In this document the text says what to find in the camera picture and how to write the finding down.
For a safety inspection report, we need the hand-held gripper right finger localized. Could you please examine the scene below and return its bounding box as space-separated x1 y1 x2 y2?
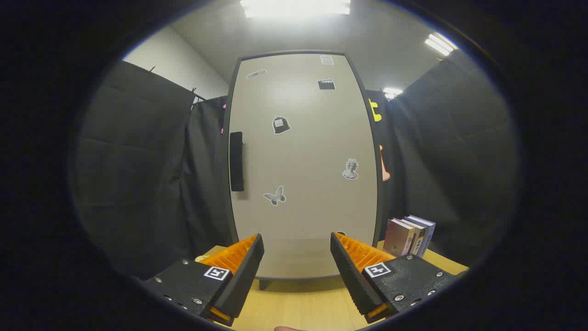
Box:
330 232 461 325

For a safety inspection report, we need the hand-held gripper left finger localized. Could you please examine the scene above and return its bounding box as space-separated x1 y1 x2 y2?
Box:
140 233 266 327

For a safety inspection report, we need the black door handle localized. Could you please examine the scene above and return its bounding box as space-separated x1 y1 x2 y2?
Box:
230 131 244 192

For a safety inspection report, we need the beige cabinet door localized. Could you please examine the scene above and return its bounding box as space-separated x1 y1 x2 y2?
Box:
230 53 379 280

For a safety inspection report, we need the grey cabinet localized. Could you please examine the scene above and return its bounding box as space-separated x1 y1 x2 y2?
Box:
227 50 385 291

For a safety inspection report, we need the white spine book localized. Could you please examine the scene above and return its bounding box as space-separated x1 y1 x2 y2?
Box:
399 217 427 256

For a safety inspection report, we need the large ceiling light panel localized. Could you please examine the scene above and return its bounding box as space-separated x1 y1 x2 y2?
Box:
240 0 351 18

